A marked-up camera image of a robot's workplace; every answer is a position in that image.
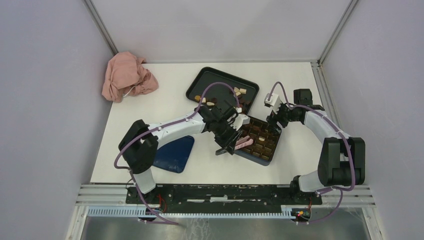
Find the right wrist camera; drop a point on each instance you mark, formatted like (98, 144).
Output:
(273, 101)

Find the pink cloth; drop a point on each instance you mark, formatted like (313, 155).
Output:
(126, 76)

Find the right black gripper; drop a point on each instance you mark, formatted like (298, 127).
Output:
(273, 118)

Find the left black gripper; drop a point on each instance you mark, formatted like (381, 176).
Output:
(229, 144)

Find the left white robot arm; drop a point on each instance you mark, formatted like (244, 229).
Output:
(140, 144)

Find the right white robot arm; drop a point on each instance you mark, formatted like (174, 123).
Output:
(342, 163)

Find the pink cat paw tongs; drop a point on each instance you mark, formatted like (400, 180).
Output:
(241, 143)

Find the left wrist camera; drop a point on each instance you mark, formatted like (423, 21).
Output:
(240, 119)

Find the blue tin lid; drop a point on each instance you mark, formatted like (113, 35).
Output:
(173, 156)

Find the blue chocolate box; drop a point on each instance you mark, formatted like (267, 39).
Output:
(260, 152)

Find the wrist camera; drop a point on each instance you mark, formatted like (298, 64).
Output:
(273, 101)
(240, 119)

